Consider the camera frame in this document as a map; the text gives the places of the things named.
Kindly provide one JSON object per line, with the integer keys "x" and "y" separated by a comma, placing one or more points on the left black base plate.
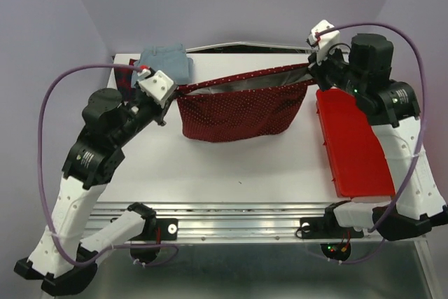
{"x": 159, "y": 229}

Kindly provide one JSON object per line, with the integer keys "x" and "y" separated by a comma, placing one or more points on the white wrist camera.
{"x": 156, "y": 85}
{"x": 323, "y": 41}

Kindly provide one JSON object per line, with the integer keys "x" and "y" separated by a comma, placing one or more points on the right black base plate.
{"x": 319, "y": 228}

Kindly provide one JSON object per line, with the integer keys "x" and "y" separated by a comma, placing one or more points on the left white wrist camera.
{"x": 156, "y": 85}

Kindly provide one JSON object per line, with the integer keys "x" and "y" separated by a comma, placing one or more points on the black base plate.
{"x": 159, "y": 229}
{"x": 319, "y": 228}

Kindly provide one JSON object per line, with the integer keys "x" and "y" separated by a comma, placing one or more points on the aluminium frame rail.
{"x": 238, "y": 223}

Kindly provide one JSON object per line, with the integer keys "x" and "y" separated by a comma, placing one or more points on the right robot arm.
{"x": 393, "y": 112}

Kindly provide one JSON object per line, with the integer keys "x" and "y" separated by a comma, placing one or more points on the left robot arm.
{"x": 64, "y": 260}

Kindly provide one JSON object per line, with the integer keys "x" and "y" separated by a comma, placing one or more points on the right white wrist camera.
{"x": 323, "y": 41}

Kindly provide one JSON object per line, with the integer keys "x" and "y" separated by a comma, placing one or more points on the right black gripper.
{"x": 320, "y": 69}

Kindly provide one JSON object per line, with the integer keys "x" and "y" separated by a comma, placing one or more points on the red plaid folded skirt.
{"x": 123, "y": 81}

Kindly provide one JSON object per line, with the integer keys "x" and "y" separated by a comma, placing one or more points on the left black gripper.
{"x": 160, "y": 111}

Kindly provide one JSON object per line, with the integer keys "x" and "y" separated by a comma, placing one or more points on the red plastic tray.
{"x": 357, "y": 161}

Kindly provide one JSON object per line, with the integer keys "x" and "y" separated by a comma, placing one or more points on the red polka dot skirt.
{"x": 243, "y": 106}

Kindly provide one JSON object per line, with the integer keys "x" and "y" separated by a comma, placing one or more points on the controller board with leds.
{"x": 333, "y": 251}

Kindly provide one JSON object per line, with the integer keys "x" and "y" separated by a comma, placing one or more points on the light blue folded skirt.
{"x": 172, "y": 60}

